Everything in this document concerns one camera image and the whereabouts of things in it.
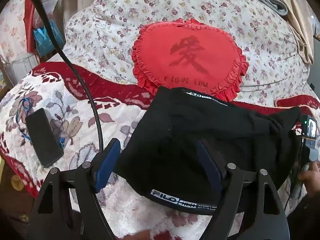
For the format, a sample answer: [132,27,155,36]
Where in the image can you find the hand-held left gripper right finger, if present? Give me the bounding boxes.
[196,140,290,240]

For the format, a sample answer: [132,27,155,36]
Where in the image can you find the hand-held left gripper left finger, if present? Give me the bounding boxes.
[26,138,121,240]

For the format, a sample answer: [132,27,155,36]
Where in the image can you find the black pants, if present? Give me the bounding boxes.
[114,86,304,217]

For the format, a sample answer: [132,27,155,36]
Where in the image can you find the person's right forearm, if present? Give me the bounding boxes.
[287,194,320,240]

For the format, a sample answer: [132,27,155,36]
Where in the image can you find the person's right hand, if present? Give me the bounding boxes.
[299,162,320,198]

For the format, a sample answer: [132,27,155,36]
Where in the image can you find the red and white floral blanket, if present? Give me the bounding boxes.
[0,61,320,240]

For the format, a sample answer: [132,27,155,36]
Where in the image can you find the black smartphone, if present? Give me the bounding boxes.
[25,108,64,168]

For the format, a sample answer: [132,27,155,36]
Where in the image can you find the red heart-shaped ruffled pillow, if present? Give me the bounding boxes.
[131,18,249,102]

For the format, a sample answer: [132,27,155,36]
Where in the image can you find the beige cloth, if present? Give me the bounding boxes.
[227,0,314,64]

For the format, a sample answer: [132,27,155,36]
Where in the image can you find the grey folded cloth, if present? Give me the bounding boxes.
[252,0,288,16]

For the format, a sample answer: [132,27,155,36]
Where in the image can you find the white floral quilt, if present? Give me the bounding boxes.
[64,0,313,108]

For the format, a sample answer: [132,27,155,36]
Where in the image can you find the blue plastic bag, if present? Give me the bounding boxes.
[32,20,66,57]

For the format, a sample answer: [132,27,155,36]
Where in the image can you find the floral cushion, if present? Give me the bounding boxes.
[0,0,38,80]

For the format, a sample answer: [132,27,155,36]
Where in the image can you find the black braided cable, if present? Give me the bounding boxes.
[0,0,104,153]

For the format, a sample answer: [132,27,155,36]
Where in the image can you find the blue cord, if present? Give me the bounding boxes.
[15,97,65,148]

